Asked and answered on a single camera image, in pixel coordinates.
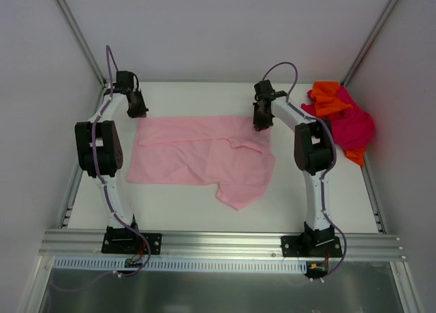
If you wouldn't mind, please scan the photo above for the aluminium corner post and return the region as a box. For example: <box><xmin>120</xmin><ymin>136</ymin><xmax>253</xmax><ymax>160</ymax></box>
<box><xmin>54</xmin><ymin>0</ymin><xmax>106</xmax><ymax>86</ymax></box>
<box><xmin>341</xmin><ymin>0</ymin><xmax>400</xmax><ymax>87</ymax></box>

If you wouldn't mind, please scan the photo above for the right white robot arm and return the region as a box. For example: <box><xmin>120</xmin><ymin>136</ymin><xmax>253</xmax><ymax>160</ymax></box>
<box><xmin>253</xmin><ymin>80</ymin><xmax>336</xmax><ymax>256</ymax></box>

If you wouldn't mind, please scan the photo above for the right black base bracket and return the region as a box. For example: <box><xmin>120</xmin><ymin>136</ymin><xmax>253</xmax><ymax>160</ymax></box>
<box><xmin>280</xmin><ymin>222</ymin><xmax>343</xmax><ymax>258</ymax></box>

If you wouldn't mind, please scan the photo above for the white slotted cable duct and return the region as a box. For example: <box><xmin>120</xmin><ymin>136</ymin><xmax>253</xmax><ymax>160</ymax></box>
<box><xmin>53</xmin><ymin>256</ymin><xmax>307</xmax><ymax>274</ymax></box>

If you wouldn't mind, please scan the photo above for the pink t-shirt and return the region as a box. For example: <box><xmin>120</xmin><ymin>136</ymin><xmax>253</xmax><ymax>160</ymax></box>
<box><xmin>127</xmin><ymin>116</ymin><xmax>275</xmax><ymax>210</ymax></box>

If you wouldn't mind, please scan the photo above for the magenta t-shirt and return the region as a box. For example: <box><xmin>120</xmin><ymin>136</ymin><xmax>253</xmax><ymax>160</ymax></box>
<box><xmin>301</xmin><ymin>84</ymin><xmax>375</xmax><ymax>151</ymax></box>

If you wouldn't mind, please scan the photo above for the left aluminium corner post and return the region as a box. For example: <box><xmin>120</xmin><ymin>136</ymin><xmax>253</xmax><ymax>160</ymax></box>
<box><xmin>54</xmin><ymin>0</ymin><xmax>106</xmax><ymax>86</ymax></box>

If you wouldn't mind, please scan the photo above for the right aluminium corner post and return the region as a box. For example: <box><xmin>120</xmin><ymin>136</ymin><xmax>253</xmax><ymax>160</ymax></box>
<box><xmin>341</xmin><ymin>0</ymin><xmax>400</xmax><ymax>87</ymax></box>

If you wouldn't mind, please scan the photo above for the orange t-shirt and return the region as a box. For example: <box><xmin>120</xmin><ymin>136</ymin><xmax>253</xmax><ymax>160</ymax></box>
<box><xmin>310</xmin><ymin>81</ymin><xmax>352</xmax><ymax>117</ymax></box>

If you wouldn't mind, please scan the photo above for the aluminium mounting rail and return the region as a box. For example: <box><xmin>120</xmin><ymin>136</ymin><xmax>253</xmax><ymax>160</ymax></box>
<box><xmin>39</xmin><ymin>228</ymin><xmax>407</xmax><ymax>262</ymax></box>

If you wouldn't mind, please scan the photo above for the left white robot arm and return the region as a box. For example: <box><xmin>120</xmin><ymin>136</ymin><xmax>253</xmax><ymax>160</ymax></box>
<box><xmin>74</xmin><ymin>71</ymin><xmax>149</xmax><ymax>254</ymax></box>

